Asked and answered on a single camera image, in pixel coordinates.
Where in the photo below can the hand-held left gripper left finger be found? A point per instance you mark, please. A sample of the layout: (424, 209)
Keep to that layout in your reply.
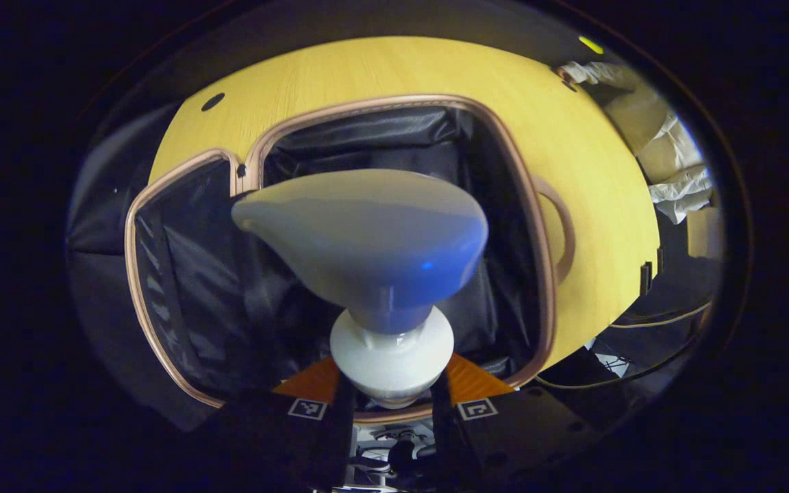
(343, 438)

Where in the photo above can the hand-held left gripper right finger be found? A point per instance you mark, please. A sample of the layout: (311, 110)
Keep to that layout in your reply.
(444, 438)

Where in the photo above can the white skin care tube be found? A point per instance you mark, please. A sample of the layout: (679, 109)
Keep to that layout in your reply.
(367, 233)

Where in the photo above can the pink suitcase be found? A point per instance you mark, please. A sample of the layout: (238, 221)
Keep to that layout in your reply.
(182, 274)

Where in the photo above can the black table clamp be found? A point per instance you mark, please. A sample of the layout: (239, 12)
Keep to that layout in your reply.
(659, 260)
(646, 277)

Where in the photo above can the beige cardboard box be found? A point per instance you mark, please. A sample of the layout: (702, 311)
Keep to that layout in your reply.
(634, 123)

